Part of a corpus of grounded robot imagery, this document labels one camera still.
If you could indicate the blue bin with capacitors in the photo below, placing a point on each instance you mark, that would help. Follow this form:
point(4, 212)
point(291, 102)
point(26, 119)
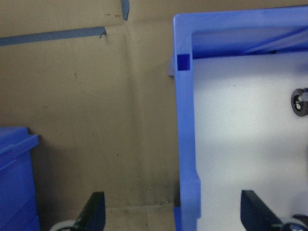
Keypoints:
point(185, 120)

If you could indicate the blue bin with buttons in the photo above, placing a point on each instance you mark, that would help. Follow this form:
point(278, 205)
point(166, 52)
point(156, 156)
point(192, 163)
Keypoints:
point(14, 180)

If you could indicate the black cylindrical capacitor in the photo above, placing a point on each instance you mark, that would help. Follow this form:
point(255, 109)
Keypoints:
point(300, 102)

